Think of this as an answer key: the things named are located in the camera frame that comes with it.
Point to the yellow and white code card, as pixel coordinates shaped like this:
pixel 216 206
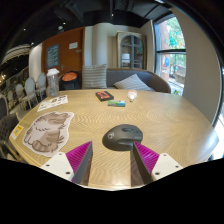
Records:
pixel 17 132

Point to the blue wall poster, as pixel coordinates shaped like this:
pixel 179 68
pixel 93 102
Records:
pixel 52 56

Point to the white door sign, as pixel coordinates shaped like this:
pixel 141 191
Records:
pixel 73 45

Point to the flat striped grey cushion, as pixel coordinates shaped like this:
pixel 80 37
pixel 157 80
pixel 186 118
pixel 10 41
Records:
pixel 132 83

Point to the black bag with orange top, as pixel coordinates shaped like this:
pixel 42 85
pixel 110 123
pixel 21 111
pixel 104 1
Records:
pixel 69 81

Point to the white sticker sheet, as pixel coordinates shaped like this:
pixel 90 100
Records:
pixel 52 102

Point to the black box with red print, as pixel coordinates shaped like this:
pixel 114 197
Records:
pixel 104 96

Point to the small teal packet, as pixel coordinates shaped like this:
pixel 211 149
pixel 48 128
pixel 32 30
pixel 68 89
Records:
pixel 116 103

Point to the black computer mouse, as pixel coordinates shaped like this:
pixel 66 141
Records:
pixel 121 136

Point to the cat-shaped mouse pad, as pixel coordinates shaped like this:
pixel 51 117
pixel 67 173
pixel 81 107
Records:
pixel 46 133

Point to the black-framed window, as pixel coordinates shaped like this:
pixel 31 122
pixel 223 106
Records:
pixel 170 51

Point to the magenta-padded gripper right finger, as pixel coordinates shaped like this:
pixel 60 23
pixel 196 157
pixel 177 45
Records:
pixel 150 160

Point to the group of white dining chairs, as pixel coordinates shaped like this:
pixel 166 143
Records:
pixel 30 88

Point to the grey arched glass cabinet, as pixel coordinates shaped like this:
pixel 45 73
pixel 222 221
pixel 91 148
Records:
pixel 131 50

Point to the grey curved sofa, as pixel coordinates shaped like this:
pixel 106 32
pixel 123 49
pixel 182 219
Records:
pixel 156 81

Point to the brown wooden door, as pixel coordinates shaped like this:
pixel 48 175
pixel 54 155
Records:
pixel 68 60

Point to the large striped grey cushion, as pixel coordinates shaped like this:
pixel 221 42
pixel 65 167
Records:
pixel 94 76

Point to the dark grey tufted armchair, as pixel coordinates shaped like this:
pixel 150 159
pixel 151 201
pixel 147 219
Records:
pixel 6 133

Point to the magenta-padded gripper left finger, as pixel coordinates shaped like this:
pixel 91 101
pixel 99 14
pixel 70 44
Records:
pixel 76 158

